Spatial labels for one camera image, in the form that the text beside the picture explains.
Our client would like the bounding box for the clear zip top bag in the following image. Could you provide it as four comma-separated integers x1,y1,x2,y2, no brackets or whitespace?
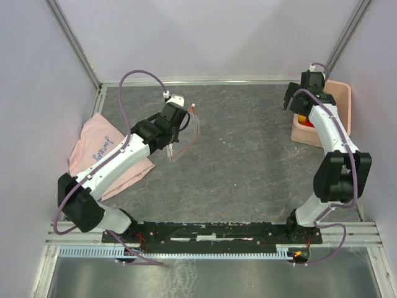
166,103,200,163

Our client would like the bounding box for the pink plastic bin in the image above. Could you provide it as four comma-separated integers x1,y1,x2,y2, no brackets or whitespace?
290,79,352,149

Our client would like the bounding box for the red apple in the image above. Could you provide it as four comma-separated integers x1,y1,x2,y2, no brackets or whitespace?
301,119,314,127

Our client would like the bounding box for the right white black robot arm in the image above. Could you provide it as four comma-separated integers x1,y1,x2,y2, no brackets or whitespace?
283,67,372,243

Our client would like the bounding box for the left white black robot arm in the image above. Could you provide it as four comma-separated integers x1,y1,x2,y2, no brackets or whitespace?
54,99,195,242

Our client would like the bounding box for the pink folded cloth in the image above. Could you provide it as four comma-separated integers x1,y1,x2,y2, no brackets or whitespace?
69,113,154,201

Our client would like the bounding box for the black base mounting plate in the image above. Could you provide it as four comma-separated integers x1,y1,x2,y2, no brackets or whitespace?
117,222,323,255

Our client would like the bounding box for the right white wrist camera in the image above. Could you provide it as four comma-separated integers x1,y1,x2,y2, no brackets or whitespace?
308,62,326,73

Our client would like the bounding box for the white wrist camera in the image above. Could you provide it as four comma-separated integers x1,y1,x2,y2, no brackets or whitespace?
308,62,326,73
163,91,185,107

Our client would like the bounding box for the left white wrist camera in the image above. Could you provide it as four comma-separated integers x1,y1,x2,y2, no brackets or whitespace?
163,91,185,107

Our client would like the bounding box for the aluminium frame rail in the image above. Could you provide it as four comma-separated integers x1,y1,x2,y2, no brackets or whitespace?
100,79,301,88

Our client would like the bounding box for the light blue cable duct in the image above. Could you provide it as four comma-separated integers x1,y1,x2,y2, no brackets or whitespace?
58,245,294,259

